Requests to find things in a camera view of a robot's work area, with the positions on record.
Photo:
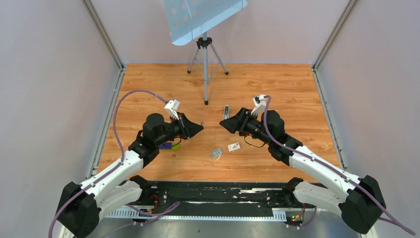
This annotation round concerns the grey tripod stand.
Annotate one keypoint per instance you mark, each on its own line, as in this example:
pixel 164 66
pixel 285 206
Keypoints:
pixel 203 43

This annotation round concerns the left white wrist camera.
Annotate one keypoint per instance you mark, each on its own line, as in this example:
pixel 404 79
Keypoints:
pixel 171 108

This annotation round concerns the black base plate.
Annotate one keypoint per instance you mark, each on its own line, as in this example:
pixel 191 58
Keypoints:
pixel 204 198

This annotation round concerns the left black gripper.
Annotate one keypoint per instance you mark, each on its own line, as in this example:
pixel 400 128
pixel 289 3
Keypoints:
pixel 187 129

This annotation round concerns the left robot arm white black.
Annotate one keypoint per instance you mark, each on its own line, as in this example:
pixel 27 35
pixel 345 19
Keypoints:
pixel 82 206

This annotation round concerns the white slotted cable duct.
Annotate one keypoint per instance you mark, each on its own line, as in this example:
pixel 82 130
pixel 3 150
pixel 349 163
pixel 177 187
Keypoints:
pixel 123 213

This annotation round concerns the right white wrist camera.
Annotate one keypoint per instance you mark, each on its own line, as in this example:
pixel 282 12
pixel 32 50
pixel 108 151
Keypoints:
pixel 260 104

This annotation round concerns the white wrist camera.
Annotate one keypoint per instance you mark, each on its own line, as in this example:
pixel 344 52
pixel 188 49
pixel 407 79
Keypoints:
pixel 171 108
pixel 260 104

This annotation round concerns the purple green toy brick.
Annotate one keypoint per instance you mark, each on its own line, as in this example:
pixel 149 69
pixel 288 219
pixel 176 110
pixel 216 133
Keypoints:
pixel 169 146

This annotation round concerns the light blue perforated board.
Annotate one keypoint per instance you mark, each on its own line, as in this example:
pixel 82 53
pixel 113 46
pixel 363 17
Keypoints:
pixel 189 19

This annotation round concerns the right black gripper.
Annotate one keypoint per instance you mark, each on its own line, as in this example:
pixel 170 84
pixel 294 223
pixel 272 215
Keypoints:
pixel 242 118

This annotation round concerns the white staple box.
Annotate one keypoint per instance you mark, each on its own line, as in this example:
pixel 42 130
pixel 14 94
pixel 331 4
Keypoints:
pixel 234 147

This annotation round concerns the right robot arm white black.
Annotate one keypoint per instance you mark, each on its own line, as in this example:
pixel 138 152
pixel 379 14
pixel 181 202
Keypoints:
pixel 358 201

